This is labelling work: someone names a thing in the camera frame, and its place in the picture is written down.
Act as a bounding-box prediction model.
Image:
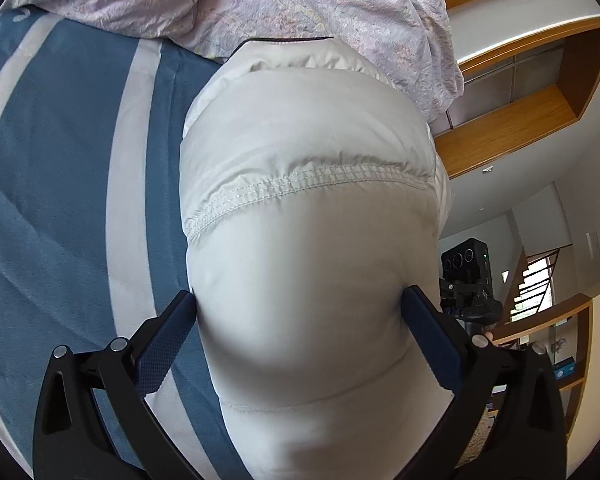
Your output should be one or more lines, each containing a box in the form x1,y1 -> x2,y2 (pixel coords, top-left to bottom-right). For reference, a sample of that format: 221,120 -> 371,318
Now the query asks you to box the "cream puffer jacket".
180,39 -> 451,479

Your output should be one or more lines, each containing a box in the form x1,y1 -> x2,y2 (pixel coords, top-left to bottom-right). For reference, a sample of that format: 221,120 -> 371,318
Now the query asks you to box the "window with grille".
509,248 -> 560,322

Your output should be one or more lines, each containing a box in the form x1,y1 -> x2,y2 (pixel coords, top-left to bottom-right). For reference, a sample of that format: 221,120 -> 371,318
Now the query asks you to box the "wooden bookshelf with items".
493,294 -> 593,434

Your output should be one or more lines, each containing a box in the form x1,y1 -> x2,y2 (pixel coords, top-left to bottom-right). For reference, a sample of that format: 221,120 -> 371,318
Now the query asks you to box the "blue white striped bedsheet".
0,8 -> 218,477

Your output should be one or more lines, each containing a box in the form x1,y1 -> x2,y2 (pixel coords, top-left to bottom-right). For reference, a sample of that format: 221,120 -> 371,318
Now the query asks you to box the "pink floral duvet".
3,0 -> 464,120

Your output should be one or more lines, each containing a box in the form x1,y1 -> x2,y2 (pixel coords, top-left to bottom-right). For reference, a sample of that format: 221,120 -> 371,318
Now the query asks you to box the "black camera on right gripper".
441,237 -> 492,287

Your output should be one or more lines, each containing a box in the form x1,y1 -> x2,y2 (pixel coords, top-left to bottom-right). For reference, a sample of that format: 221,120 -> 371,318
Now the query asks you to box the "wooden headboard shelf frame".
436,0 -> 600,178

